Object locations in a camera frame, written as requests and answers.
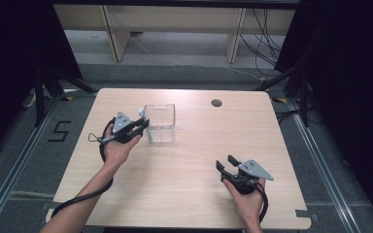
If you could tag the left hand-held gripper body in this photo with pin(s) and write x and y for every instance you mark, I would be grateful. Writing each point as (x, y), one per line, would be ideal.
(122, 124)

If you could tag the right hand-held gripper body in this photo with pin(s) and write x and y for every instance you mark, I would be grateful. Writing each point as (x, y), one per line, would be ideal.
(244, 179)

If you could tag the clear plastic container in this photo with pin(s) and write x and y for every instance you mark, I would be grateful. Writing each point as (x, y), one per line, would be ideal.
(162, 124)

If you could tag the person's right hand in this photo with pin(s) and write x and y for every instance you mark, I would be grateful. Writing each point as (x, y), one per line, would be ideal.
(247, 204)

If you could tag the person's left hand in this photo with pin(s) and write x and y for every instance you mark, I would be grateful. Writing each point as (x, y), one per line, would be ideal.
(118, 152)

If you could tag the grey tape piece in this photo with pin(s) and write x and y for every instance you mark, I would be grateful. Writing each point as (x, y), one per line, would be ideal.
(304, 213)

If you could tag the beige wooden desk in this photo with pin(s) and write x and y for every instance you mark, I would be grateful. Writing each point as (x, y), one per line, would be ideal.
(116, 39)

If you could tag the black metal stand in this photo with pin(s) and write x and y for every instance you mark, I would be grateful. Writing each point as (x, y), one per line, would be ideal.
(304, 97)
(39, 97)

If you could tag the black curtain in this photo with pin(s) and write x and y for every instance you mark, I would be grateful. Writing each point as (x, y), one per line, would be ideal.
(353, 81)
(9, 64)

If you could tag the metal floor rail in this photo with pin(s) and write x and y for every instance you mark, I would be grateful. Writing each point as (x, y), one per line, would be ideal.
(16, 165)
(323, 161)

